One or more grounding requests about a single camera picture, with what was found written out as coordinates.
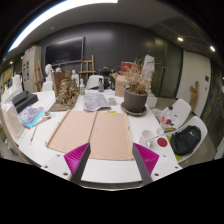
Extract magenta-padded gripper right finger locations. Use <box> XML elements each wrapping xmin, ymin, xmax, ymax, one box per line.
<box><xmin>132</xmin><ymin>142</ymin><xmax>183</xmax><ymax>186</ymax></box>

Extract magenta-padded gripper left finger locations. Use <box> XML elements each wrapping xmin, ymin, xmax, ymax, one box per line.
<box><xmin>42</xmin><ymin>142</ymin><xmax>92</xmax><ymax>185</ymax></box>

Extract white mug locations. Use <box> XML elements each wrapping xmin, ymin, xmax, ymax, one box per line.
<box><xmin>138</xmin><ymin>129</ymin><xmax>158</xmax><ymax>149</ymax></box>

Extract tan wooden drawing board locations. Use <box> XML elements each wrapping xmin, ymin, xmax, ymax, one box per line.
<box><xmin>88</xmin><ymin>110</ymin><xmax>135</xmax><ymax>162</ymax></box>
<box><xmin>44</xmin><ymin>109</ymin><xmax>98</xmax><ymax>155</ymax></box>

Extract green seat cushion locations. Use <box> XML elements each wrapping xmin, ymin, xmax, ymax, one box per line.
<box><xmin>166</xmin><ymin>134</ymin><xmax>185</xmax><ymax>163</ymax></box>

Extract black backpack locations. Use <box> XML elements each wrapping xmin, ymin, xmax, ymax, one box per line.
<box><xmin>170</xmin><ymin>125</ymin><xmax>202</xmax><ymax>157</ymax></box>

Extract grey plant saucer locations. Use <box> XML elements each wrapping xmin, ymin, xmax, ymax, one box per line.
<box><xmin>120</xmin><ymin>101</ymin><xmax>148</xmax><ymax>117</ymax></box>

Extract wooden paintbrush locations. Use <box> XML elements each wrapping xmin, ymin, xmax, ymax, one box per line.
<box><xmin>29</xmin><ymin>124</ymin><xmax>38</xmax><ymax>145</ymax></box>

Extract dried plant in brown pot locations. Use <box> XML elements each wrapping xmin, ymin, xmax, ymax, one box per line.
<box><xmin>123</xmin><ymin>58</ymin><xmax>152</xmax><ymax>114</ymax></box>

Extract colourful book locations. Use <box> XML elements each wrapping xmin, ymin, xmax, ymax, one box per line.
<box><xmin>18</xmin><ymin>105</ymin><xmax>46</xmax><ymax>129</ymax></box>

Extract folded newspaper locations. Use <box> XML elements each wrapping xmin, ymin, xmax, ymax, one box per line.
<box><xmin>82</xmin><ymin>91</ymin><xmax>112</xmax><ymax>112</ymax></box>

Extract brown relief carving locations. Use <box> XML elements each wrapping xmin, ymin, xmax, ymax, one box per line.
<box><xmin>49</xmin><ymin>71</ymin><xmax>81</xmax><ymax>113</ymax></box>

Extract small pale green bottle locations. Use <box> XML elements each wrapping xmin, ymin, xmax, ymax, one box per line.
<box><xmin>78</xmin><ymin>78</ymin><xmax>86</xmax><ymax>96</ymax></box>

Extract black box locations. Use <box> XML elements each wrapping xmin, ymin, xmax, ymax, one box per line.
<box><xmin>11</xmin><ymin>90</ymin><xmax>39</xmax><ymax>114</ymax></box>

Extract wooden figure sculpture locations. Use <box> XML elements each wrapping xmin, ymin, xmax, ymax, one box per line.
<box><xmin>189</xmin><ymin>80</ymin><xmax>200</xmax><ymax>113</ymax></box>

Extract grey spray bottle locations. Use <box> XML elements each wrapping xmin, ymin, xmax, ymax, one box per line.
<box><xmin>97</xmin><ymin>77</ymin><xmax>105</xmax><ymax>93</ymax></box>

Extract cardboard box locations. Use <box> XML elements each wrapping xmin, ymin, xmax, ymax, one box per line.
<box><xmin>111</xmin><ymin>72</ymin><xmax>132</xmax><ymax>98</ymax></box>

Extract small white plaster figurine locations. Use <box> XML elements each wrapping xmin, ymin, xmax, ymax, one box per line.
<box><xmin>70</xmin><ymin>69</ymin><xmax>80</xmax><ymax>88</ymax></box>

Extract wooden easel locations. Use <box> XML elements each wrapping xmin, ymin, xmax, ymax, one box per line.
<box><xmin>78</xmin><ymin>54</ymin><xmax>97</xmax><ymax>84</ymax></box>

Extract dark double door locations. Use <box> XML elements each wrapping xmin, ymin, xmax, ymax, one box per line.
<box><xmin>159</xmin><ymin>39</ymin><xmax>183</xmax><ymax>98</ymax></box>

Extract tall white plaster statue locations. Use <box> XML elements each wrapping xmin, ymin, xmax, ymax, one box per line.
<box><xmin>142</xmin><ymin>54</ymin><xmax>156</xmax><ymax>94</ymax></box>

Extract white plaster bust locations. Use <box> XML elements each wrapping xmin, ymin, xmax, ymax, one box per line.
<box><xmin>44</xmin><ymin>63</ymin><xmax>55</xmax><ymax>83</ymax></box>

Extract red box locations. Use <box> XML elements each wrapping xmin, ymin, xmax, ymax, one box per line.
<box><xmin>120</xmin><ymin>61</ymin><xmax>134</xmax><ymax>74</ymax></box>

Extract white cabinet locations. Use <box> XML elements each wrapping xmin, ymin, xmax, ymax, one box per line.
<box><xmin>21</xmin><ymin>45</ymin><xmax>43</xmax><ymax>94</ymax></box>

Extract round ceiling spotlights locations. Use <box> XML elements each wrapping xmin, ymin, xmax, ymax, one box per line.
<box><xmin>176</xmin><ymin>35</ymin><xmax>217</xmax><ymax>53</ymax></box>

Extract long ceiling light strip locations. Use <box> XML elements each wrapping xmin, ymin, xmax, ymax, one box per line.
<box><xmin>8</xmin><ymin>0</ymin><xmax>119</xmax><ymax>53</ymax></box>

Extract white statue pedestal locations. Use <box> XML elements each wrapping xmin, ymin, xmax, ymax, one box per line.
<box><xmin>146</xmin><ymin>92</ymin><xmax>158</xmax><ymax>108</ymax></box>

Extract black wall screen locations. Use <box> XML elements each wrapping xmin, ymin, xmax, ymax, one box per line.
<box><xmin>44</xmin><ymin>36</ymin><xmax>85</xmax><ymax>66</ymax></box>

